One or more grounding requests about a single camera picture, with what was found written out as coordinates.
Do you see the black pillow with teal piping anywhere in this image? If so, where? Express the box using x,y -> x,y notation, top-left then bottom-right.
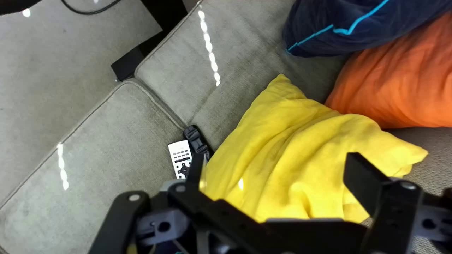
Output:
283,0 -> 452,57

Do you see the orange throw pillow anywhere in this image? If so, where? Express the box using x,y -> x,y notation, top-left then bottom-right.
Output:
326,11 -> 452,128

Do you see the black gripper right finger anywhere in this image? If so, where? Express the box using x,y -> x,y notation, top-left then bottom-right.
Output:
343,152 -> 422,254

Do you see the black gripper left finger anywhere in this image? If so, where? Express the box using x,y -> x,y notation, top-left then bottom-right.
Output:
88,190 -> 149,254

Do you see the grey fabric sofa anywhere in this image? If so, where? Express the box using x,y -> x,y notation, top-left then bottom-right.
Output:
0,0 -> 452,254

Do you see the yellow throw pillow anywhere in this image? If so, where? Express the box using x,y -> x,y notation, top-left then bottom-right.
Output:
199,74 -> 427,222

